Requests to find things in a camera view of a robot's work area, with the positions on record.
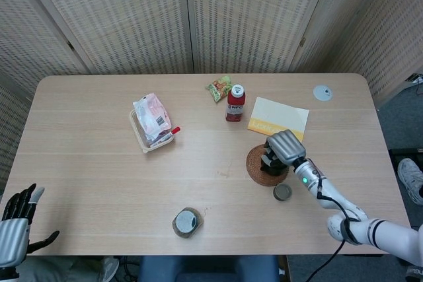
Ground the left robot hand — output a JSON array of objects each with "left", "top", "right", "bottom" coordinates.
[{"left": 0, "top": 183, "right": 60, "bottom": 268}]

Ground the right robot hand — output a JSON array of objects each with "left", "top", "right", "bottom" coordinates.
[{"left": 262, "top": 129, "right": 307, "bottom": 168}]

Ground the black teapot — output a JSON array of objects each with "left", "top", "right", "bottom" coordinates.
[{"left": 260, "top": 149, "right": 290, "bottom": 177}]

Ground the yellow white Lexicon booklet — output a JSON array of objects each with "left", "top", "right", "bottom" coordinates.
[{"left": 247, "top": 96, "right": 311, "bottom": 143}]

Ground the round woven rattan coaster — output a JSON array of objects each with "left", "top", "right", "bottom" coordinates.
[{"left": 245, "top": 145, "right": 291, "bottom": 188}]

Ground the small dark tea cup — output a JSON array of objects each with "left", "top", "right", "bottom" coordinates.
[{"left": 272, "top": 182, "right": 294, "bottom": 202}]

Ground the red NFC juice bottle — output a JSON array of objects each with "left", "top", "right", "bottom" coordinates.
[{"left": 225, "top": 84, "right": 247, "bottom": 123}]

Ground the green snack packet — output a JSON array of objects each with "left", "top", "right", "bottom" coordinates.
[{"left": 205, "top": 75, "right": 234, "bottom": 104}]

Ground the red capped marker pen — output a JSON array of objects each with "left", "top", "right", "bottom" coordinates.
[{"left": 150, "top": 125, "right": 181, "bottom": 147}]

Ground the glass jar with black lid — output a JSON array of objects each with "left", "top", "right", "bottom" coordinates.
[{"left": 171, "top": 207, "right": 204, "bottom": 239}]

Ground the white grey sneaker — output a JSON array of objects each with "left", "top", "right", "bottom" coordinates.
[{"left": 397, "top": 158, "right": 423, "bottom": 205}]

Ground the pink white snack bag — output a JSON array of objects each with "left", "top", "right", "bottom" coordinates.
[{"left": 132, "top": 92, "right": 173, "bottom": 146}]

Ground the beige plastic food container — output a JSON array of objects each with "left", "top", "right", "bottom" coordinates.
[{"left": 128, "top": 108, "right": 176, "bottom": 154}]

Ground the woven folding screen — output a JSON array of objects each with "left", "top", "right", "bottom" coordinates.
[{"left": 0, "top": 0, "right": 423, "bottom": 197}]

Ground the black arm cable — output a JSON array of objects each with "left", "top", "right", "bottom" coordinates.
[{"left": 305, "top": 162, "right": 361, "bottom": 282}]

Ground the round grey cable grommet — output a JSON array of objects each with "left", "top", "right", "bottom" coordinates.
[{"left": 313, "top": 85, "right": 332, "bottom": 101}]

